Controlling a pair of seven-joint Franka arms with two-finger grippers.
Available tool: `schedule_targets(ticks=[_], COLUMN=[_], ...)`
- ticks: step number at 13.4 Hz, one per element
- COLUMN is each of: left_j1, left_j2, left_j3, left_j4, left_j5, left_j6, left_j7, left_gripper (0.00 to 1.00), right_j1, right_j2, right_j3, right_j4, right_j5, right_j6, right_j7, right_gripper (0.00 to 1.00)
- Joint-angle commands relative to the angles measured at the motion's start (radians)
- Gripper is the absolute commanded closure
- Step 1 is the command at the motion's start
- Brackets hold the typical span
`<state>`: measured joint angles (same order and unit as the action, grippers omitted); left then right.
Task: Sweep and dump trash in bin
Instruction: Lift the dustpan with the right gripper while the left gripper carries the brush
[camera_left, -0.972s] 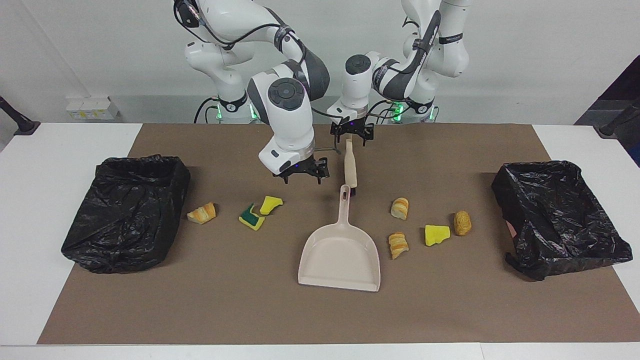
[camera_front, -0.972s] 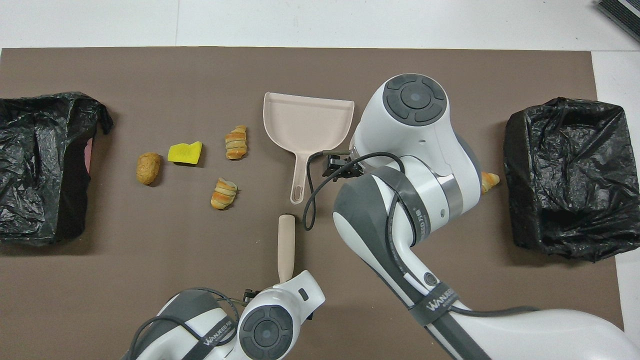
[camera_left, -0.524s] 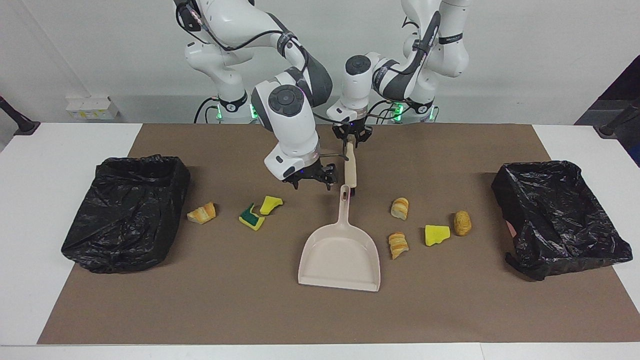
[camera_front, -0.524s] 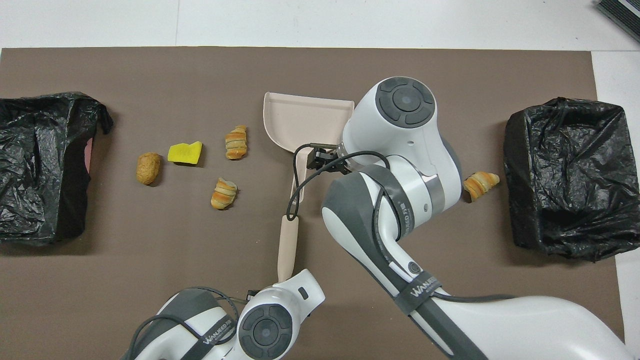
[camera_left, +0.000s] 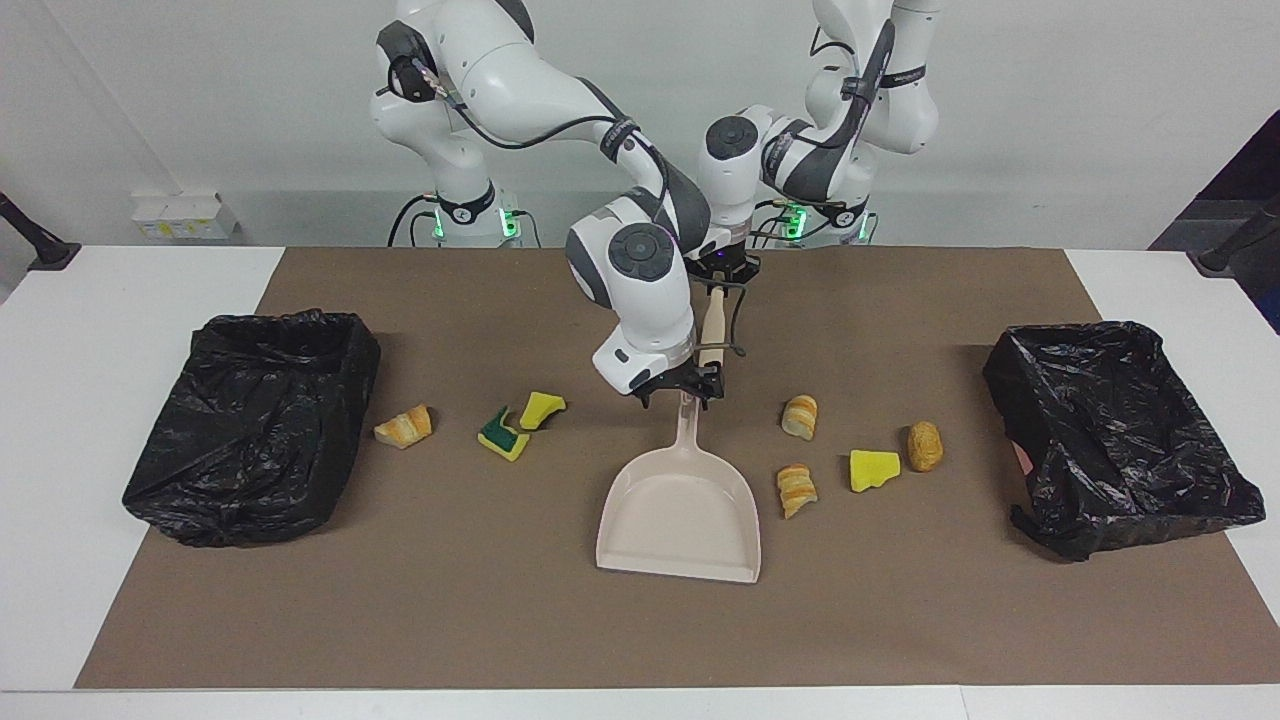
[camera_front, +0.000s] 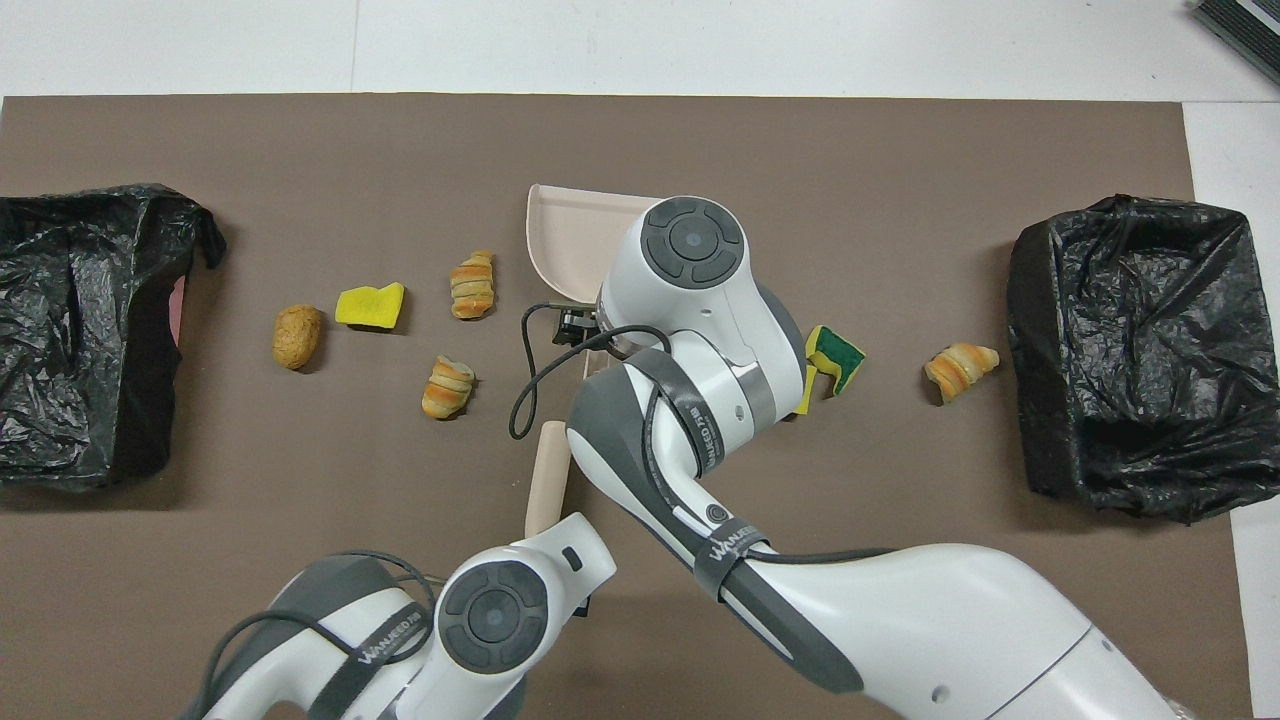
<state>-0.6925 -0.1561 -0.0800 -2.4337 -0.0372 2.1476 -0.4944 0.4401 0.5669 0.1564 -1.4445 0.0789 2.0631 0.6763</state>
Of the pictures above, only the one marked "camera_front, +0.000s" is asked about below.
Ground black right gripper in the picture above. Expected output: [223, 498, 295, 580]
[553, 306, 613, 353]

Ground beige plastic dustpan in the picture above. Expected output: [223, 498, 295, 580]
[526, 183, 651, 381]

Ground croissant piece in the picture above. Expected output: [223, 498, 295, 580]
[923, 343, 1001, 405]
[450, 250, 497, 321]
[421, 354, 477, 420]

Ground beige brush black bristles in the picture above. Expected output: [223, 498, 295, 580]
[524, 420, 572, 541]

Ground large yellow sponge piece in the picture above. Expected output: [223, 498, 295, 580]
[334, 282, 407, 331]

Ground green and yellow sponge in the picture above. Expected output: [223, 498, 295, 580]
[805, 325, 867, 399]

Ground brown bread roll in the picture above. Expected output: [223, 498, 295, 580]
[272, 304, 327, 372]

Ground black bag lined bin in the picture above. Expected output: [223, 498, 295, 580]
[0, 184, 227, 491]
[1005, 195, 1280, 526]

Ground brown table mat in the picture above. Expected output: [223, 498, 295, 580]
[0, 95, 1256, 720]

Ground grey ribbed device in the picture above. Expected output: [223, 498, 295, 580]
[1188, 0, 1280, 86]

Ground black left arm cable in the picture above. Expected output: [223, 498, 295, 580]
[185, 550, 437, 720]

